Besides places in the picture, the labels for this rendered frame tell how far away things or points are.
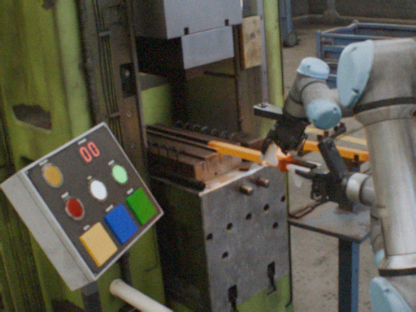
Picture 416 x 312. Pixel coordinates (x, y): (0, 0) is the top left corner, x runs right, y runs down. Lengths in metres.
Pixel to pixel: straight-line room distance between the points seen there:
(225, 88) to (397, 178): 1.16
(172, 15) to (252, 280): 0.92
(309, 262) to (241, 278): 1.22
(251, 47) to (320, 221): 0.65
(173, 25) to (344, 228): 0.91
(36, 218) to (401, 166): 0.75
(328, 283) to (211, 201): 1.34
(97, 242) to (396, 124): 0.67
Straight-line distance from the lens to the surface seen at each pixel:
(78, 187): 1.38
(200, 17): 1.76
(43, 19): 1.70
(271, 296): 2.18
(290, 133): 1.65
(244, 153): 1.80
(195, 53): 1.75
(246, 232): 1.96
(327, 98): 1.48
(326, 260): 3.23
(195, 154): 1.87
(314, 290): 2.98
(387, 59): 1.10
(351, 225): 2.13
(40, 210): 1.31
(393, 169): 1.08
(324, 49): 5.91
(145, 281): 2.01
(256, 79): 2.16
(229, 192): 1.86
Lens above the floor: 1.61
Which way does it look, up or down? 20 degrees down
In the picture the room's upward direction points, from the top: 5 degrees counter-clockwise
